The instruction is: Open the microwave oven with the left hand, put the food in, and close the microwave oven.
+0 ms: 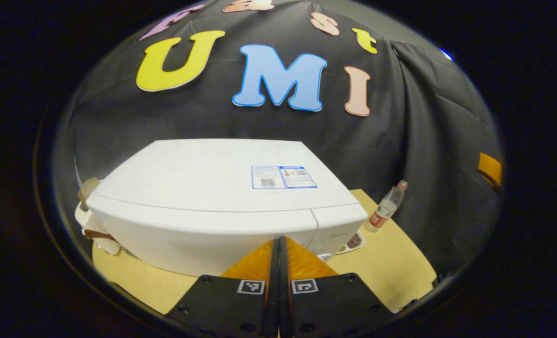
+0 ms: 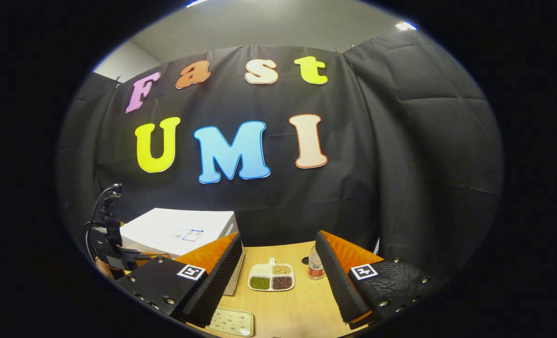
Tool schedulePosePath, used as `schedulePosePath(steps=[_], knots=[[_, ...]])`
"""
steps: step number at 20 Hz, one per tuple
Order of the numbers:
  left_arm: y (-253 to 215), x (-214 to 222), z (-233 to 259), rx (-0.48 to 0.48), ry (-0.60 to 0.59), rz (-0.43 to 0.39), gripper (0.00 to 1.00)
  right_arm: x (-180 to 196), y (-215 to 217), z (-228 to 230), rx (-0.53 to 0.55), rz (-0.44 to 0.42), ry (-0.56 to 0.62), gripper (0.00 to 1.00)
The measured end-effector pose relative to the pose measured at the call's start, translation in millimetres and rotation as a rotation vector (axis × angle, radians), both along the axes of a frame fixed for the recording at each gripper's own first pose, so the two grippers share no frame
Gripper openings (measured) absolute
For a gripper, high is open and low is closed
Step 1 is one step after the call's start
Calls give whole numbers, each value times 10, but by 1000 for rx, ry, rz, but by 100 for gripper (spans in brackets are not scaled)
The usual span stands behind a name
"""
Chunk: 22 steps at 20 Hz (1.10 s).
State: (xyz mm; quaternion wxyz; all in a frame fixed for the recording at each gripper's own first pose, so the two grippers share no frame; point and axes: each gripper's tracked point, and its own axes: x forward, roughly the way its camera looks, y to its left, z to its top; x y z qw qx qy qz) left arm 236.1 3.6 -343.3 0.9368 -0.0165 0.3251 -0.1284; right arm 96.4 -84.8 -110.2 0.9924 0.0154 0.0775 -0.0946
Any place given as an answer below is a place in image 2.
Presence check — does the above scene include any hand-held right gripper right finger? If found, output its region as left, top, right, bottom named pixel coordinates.
left=315, top=230, right=443, bottom=329

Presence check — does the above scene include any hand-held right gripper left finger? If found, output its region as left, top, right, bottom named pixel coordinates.
left=116, top=232, right=244, bottom=328

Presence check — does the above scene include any white microwave oven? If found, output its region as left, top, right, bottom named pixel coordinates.
left=120, top=208, right=245, bottom=296

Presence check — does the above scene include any clear bottle with red label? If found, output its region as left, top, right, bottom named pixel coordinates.
left=307, top=244, right=326, bottom=280

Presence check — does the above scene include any pale green square plate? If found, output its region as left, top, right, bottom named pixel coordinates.
left=206, top=307, right=254, bottom=337

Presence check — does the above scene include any divided dish of beans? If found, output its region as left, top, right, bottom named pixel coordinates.
left=248, top=258, right=295, bottom=292

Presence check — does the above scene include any black cable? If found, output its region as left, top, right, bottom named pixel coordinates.
left=85, top=184, right=122, bottom=261

